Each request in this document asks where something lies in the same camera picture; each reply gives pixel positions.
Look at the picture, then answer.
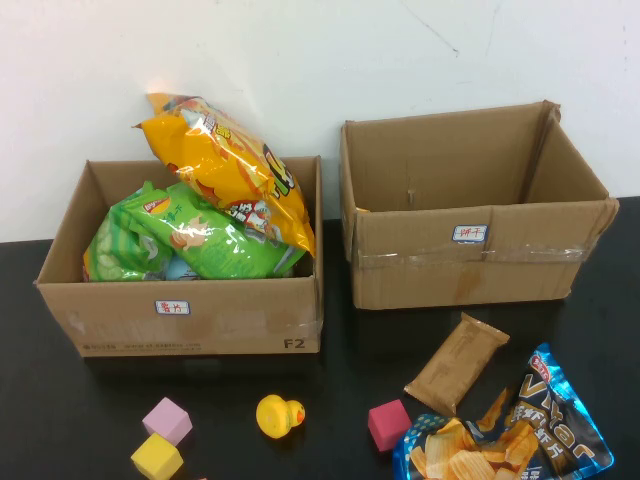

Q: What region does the green Lay's chip bag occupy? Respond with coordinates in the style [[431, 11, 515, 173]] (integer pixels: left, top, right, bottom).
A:
[[123, 181, 306, 281]]

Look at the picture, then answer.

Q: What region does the yellow foam cube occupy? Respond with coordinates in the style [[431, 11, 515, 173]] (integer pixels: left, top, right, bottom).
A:
[[130, 432, 185, 480]]

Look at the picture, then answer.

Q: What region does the magenta foam cube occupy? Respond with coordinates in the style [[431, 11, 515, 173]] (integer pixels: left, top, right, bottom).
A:
[[367, 398, 413, 453]]

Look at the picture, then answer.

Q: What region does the light blue snack packet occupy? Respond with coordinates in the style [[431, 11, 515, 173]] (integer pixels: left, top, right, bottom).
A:
[[163, 253, 202, 281]]

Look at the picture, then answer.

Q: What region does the white label with red writing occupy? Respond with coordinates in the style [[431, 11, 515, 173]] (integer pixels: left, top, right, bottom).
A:
[[154, 299, 192, 317]]

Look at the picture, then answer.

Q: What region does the yellow rubber duck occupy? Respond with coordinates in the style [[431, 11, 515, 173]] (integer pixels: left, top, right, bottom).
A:
[[255, 394, 307, 440]]

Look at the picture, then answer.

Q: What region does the brown biscuit packet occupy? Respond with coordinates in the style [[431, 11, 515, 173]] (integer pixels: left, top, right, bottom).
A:
[[403, 311, 511, 418]]

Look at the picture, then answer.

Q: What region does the taped plain cardboard box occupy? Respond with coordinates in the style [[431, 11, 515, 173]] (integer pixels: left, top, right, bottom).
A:
[[339, 99, 620, 311]]

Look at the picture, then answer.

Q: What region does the green cucumber chip bag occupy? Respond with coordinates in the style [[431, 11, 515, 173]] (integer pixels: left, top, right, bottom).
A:
[[82, 180, 174, 284]]

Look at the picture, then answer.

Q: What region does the orange yellow snack bag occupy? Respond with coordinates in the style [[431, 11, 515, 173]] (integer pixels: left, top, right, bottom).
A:
[[131, 92, 317, 259]]

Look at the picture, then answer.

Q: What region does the pink foam cube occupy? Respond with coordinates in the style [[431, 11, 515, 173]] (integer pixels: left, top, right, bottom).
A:
[[141, 396, 194, 446]]

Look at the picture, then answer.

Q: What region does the cardboard box with F2 print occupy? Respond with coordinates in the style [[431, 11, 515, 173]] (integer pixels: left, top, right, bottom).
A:
[[33, 155, 325, 359]]

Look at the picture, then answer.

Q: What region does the blue shrimp chip bag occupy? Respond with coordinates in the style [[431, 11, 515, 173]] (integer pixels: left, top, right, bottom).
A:
[[391, 342, 616, 480]]

